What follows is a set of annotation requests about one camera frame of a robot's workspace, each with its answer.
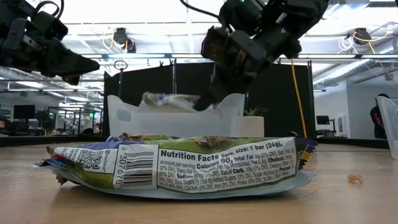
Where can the black ceiling-hung camera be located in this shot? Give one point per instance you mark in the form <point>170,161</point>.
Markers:
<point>362,35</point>
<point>120,35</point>

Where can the green blue snack packet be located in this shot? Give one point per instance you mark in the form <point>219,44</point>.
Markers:
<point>140,137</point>

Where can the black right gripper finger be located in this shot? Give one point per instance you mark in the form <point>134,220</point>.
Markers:
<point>222,88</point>

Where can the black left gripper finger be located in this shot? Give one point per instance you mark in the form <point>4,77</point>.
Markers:
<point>71,60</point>

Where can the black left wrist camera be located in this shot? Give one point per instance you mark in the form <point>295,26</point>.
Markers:
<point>51,26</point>

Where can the small granola crumb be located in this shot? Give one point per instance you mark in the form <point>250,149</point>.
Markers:
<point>354,178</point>

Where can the black partition screen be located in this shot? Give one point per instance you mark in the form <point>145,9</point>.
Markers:
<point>149,81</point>

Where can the black computer monitor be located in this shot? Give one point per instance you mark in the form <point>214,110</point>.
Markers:
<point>24,112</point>
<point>322,120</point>

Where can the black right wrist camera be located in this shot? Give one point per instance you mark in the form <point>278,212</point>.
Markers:
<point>214,43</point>

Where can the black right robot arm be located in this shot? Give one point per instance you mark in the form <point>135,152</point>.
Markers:
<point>295,15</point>

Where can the person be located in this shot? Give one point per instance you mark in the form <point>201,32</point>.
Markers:
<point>377,121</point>

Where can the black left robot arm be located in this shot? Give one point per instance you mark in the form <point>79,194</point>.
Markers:
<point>12,7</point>

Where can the small plant in white pot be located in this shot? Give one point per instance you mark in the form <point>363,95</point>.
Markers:
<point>252,127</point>

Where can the purple oatmeal raisin granola bar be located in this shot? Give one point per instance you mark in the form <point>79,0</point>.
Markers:
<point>168,101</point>
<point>217,168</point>

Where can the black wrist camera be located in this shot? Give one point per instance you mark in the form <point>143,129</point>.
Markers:
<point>51,26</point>
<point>214,43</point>

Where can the clear plastic container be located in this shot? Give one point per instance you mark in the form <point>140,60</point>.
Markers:
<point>186,124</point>
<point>390,124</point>

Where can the black aluminium rig frame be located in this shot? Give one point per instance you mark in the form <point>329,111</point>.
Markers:
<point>31,140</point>

